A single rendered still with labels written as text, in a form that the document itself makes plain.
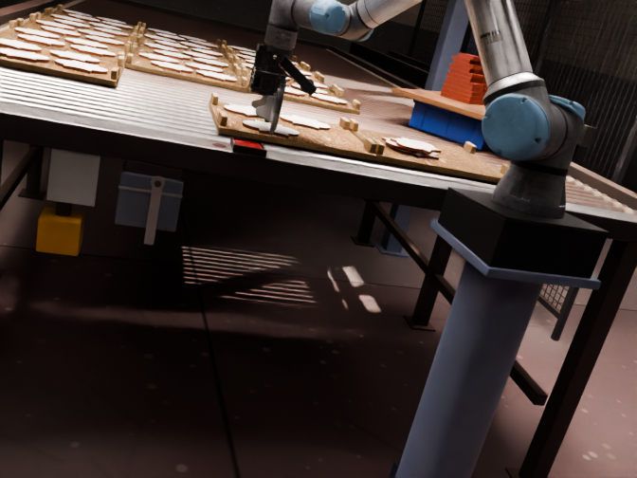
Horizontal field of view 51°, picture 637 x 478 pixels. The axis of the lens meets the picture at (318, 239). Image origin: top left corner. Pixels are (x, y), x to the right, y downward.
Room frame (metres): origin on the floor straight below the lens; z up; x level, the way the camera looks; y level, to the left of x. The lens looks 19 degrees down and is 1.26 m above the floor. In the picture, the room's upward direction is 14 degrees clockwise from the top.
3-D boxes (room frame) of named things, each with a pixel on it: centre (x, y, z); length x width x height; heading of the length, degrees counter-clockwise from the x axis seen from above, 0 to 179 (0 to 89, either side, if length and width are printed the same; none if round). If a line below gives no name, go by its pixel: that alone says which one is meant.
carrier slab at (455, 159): (1.92, -0.25, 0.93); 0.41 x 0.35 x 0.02; 106
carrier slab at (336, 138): (1.80, 0.15, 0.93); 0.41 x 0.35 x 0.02; 107
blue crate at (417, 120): (2.50, -0.43, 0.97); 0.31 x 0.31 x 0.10; 57
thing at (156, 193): (1.42, 0.40, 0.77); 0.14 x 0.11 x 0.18; 107
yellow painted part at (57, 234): (1.37, 0.57, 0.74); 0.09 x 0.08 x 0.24; 107
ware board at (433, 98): (2.55, -0.48, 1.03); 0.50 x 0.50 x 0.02; 57
